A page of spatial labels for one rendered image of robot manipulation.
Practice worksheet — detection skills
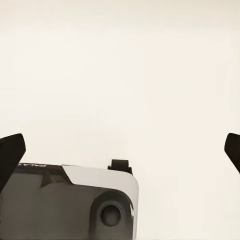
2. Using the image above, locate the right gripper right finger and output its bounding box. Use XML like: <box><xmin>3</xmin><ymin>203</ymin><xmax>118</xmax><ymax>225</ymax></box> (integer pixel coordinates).
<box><xmin>224</xmin><ymin>133</ymin><xmax>240</xmax><ymax>172</ymax></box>

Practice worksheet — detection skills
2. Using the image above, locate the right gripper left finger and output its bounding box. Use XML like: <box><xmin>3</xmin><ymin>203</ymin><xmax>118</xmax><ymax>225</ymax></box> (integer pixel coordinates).
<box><xmin>0</xmin><ymin>133</ymin><xmax>26</xmax><ymax>193</ymax></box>

